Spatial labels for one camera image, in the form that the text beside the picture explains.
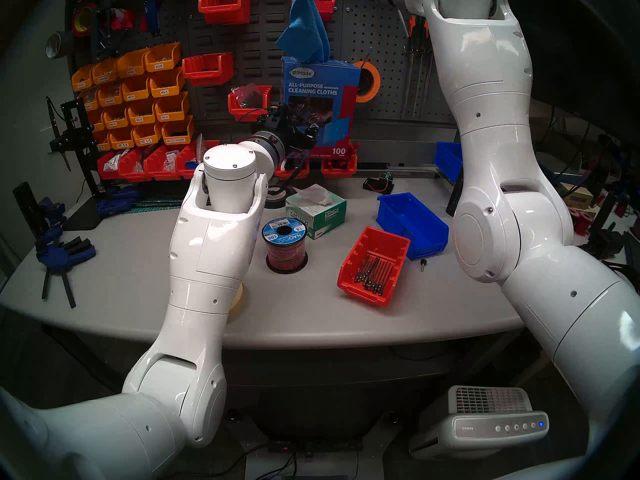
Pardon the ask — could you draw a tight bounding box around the small cardboard box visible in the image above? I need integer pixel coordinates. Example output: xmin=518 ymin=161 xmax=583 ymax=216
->
xmin=562 ymin=181 xmax=596 ymax=210

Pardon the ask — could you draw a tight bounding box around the beige masking tape roll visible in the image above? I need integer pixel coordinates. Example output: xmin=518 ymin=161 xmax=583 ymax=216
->
xmin=227 ymin=281 xmax=245 ymax=317

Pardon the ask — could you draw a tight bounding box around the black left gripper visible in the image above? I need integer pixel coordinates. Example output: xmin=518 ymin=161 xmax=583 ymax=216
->
xmin=279 ymin=115 xmax=321 ymax=156

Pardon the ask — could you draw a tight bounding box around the red plastic storage bin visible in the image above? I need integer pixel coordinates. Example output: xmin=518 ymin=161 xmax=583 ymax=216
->
xmin=337 ymin=226 xmax=411 ymax=307

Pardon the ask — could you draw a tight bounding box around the circuit board with battery holder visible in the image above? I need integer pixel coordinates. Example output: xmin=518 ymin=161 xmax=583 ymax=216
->
xmin=362 ymin=173 xmax=396 ymax=195

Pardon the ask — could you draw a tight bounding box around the green white tissue box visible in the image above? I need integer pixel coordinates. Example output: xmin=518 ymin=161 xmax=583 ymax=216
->
xmin=286 ymin=184 xmax=347 ymax=240

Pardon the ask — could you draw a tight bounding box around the red wire spool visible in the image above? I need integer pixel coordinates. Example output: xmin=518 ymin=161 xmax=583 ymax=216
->
xmin=261 ymin=217 xmax=309 ymax=275

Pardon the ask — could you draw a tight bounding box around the white air purifier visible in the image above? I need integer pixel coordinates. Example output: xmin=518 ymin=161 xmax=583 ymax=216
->
xmin=410 ymin=385 xmax=550 ymax=460

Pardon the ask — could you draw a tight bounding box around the blue plastic storage bin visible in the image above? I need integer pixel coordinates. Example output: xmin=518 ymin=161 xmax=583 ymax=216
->
xmin=376 ymin=192 xmax=450 ymax=261
xmin=434 ymin=141 xmax=463 ymax=185

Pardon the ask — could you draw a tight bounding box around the blue microfibre shop towel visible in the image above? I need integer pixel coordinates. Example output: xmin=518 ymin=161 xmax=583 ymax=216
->
xmin=276 ymin=0 xmax=332 ymax=63

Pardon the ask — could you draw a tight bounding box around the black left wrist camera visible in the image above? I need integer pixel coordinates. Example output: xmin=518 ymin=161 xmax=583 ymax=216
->
xmin=265 ymin=103 xmax=293 ymax=132

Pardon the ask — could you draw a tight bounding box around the red thread spool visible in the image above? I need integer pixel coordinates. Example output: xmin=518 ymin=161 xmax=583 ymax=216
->
xmin=574 ymin=206 xmax=597 ymax=237

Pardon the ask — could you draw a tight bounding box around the black cylindrical bottle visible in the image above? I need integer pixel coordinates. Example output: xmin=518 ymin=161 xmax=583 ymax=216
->
xmin=446 ymin=169 xmax=463 ymax=217

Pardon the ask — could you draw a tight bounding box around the blue red towel box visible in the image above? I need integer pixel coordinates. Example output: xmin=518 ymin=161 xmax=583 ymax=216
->
xmin=280 ymin=56 xmax=362 ymax=160

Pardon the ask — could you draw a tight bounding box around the black power strip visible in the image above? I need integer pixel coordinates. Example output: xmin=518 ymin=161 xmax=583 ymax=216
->
xmin=267 ymin=436 xmax=363 ymax=457

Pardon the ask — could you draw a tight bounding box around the black helping hand stand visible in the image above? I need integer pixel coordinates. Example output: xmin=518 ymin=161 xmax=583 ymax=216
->
xmin=46 ymin=96 xmax=101 ymax=200

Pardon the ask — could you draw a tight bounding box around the red yellow tape roll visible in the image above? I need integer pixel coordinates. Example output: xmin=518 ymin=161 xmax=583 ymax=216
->
xmin=71 ymin=3 xmax=98 ymax=37

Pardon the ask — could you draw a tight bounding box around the green cutting mat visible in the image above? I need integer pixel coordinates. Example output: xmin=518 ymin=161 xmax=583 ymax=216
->
xmin=120 ymin=199 xmax=193 ymax=216

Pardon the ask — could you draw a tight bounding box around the black tape roll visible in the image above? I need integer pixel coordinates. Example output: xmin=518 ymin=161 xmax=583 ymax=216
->
xmin=266 ymin=184 xmax=296 ymax=210

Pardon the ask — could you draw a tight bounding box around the grey perforated pegboard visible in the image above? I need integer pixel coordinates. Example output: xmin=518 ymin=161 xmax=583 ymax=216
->
xmin=345 ymin=0 xmax=463 ymax=130

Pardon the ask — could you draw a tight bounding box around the orange tape roll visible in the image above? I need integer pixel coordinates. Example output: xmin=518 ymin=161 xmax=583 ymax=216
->
xmin=356 ymin=60 xmax=382 ymax=104

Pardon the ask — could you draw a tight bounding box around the clear plastic bag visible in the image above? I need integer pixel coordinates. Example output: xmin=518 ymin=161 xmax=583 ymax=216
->
xmin=235 ymin=85 xmax=263 ymax=110

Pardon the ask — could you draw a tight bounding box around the red white tape roll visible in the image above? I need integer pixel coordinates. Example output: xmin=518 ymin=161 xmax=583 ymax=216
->
xmin=102 ymin=9 xmax=136 ymax=32

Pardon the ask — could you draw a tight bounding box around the blue bar clamp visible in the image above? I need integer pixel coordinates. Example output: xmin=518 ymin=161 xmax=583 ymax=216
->
xmin=36 ymin=236 xmax=97 ymax=310
xmin=14 ymin=181 xmax=66 ymax=245
xmin=95 ymin=186 xmax=141 ymax=217

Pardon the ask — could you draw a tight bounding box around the grey duct tape roll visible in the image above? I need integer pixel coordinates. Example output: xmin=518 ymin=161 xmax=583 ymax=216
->
xmin=46 ymin=31 xmax=76 ymax=60

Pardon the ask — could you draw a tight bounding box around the black desk device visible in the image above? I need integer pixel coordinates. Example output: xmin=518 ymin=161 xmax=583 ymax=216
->
xmin=587 ymin=221 xmax=626 ymax=260

